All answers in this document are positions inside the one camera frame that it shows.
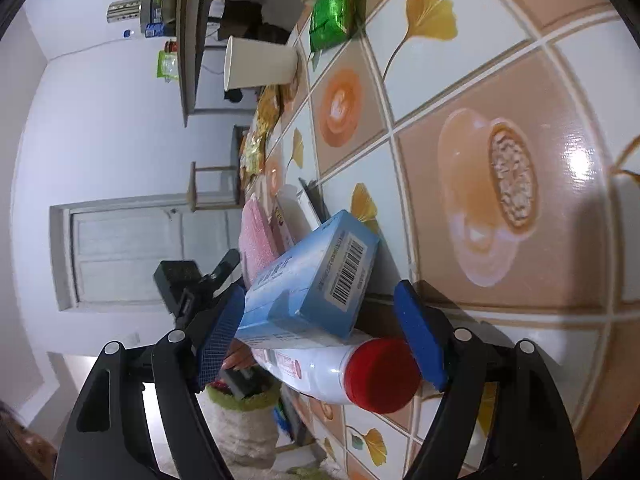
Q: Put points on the light blue carton box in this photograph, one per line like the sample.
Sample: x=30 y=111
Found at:
x=310 y=280

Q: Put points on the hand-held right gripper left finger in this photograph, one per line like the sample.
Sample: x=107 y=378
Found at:
x=220 y=335

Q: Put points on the silver ribbed object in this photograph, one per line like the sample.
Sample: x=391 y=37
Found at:
x=124 y=10

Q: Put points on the plastic bottle with blue label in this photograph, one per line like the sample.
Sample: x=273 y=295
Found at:
x=154 y=30

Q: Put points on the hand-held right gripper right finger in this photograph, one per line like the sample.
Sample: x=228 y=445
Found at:
x=417 y=330

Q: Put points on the white paper cup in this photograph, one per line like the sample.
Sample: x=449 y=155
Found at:
x=255 y=62

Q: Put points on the grey metal frame table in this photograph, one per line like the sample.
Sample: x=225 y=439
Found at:
x=192 y=35

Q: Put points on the pink textured packet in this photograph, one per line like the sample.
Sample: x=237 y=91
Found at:
x=257 y=240

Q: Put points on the yellow snack packet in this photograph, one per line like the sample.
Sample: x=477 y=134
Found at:
x=252 y=155
x=267 y=110

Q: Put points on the white door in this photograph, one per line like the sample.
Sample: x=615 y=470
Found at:
x=125 y=255

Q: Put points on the white flat box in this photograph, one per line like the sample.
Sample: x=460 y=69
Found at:
x=295 y=220

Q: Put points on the light green packet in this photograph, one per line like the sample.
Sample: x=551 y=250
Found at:
x=167 y=66

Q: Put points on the white bottle with red cap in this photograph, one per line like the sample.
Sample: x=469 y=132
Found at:
x=380 y=375

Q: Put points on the green foil packet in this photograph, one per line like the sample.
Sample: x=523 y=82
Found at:
x=330 y=17

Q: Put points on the patterned tablecloth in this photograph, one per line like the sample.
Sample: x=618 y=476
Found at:
x=475 y=85

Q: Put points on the person's left forearm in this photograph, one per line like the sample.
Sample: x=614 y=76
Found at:
x=245 y=430

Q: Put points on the person's left hand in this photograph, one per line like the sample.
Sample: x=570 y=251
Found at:
x=240 y=358

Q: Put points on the black flat object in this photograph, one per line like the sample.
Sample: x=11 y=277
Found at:
x=315 y=202

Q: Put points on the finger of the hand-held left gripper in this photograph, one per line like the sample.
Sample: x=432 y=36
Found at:
x=228 y=265

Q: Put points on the wooden stool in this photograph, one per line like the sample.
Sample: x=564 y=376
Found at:
x=210 y=185

